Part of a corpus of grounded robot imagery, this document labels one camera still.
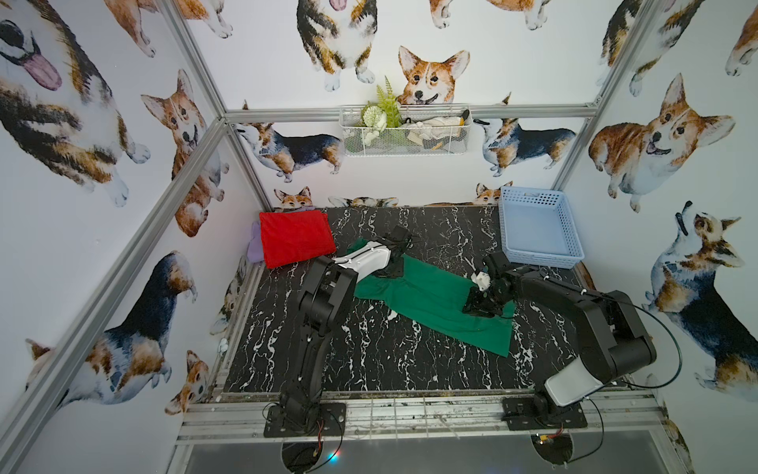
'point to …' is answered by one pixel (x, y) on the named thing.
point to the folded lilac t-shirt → (254, 248)
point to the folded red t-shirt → (290, 237)
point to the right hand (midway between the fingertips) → (464, 308)
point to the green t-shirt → (428, 297)
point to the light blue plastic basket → (538, 228)
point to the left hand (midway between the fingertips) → (391, 265)
